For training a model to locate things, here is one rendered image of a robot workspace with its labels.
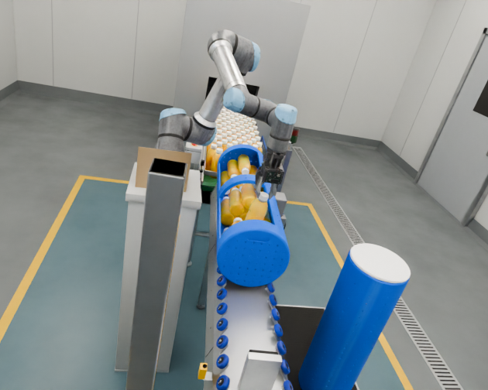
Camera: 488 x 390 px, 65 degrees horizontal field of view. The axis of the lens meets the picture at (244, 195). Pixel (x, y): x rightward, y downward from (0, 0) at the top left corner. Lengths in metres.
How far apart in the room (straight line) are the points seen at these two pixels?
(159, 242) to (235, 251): 0.80
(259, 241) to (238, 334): 0.34
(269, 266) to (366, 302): 0.53
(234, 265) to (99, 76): 5.29
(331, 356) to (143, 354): 1.35
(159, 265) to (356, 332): 1.38
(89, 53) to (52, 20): 0.61
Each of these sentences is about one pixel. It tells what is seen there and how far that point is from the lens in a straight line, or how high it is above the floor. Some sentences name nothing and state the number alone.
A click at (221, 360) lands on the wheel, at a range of 1.31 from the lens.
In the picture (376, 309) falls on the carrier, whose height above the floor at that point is 0.87.
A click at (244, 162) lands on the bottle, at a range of 2.09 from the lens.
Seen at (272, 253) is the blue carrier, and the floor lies 1.13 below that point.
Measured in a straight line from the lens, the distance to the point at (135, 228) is 1.78.
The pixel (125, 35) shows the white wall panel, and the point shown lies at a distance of 6.33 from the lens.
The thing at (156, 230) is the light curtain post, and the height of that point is 1.59.
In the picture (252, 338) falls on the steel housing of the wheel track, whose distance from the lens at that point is 1.45.
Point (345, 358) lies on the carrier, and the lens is 2.09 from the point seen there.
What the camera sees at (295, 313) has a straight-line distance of 2.77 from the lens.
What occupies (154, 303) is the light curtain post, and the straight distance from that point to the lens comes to 0.79.
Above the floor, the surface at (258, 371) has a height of 1.03.
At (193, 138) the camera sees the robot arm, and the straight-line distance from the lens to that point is 1.81.
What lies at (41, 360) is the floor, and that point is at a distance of 2.55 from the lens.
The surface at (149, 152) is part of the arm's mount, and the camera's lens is 1.65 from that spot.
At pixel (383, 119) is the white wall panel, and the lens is 7.35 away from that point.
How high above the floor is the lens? 1.98
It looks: 27 degrees down
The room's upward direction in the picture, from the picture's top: 13 degrees clockwise
